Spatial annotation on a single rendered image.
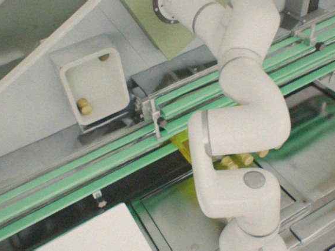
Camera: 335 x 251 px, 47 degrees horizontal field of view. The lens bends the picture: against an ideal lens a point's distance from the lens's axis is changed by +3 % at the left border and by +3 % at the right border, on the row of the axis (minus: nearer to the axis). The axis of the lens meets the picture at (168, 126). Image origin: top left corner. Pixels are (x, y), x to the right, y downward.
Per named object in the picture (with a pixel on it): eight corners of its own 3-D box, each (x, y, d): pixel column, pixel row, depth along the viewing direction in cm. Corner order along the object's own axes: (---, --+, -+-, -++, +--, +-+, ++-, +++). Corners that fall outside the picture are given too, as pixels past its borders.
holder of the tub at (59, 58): (75, 123, 126) (84, 136, 121) (47, 53, 106) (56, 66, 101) (122, 102, 131) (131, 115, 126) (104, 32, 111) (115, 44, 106)
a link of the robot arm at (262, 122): (203, 62, 72) (202, 98, 60) (278, 50, 70) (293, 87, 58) (212, 122, 79) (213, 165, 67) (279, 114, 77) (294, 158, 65)
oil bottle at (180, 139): (163, 132, 131) (197, 173, 117) (161, 121, 127) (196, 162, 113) (177, 125, 133) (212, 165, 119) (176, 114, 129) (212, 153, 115)
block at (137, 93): (133, 111, 127) (143, 123, 122) (128, 89, 120) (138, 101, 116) (143, 107, 128) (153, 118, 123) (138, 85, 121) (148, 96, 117)
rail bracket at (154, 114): (144, 127, 124) (163, 151, 116) (136, 87, 112) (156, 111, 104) (152, 123, 125) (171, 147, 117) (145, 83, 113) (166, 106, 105)
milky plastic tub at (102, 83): (71, 112, 122) (80, 128, 116) (47, 53, 106) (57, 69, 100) (120, 91, 127) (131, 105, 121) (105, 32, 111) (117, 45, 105)
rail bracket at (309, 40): (287, 36, 135) (317, 53, 127) (291, 17, 130) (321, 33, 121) (296, 32, 136) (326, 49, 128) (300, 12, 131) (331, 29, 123)
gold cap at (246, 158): (235, 158, 119) (244, 167, 116) (235, 150, 116) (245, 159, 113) (244, 153, 120) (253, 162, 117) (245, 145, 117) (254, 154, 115)
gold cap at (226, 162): (220, 166, 117) (229, 175, 114) (220, 159, 115) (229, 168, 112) (229, 161, 118) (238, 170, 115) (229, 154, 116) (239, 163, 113)
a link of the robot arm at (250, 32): (210, 89, 75) (241, 9, 66) (209, 44, 95) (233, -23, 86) (255, 102, 76) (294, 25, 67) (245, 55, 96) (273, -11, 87)
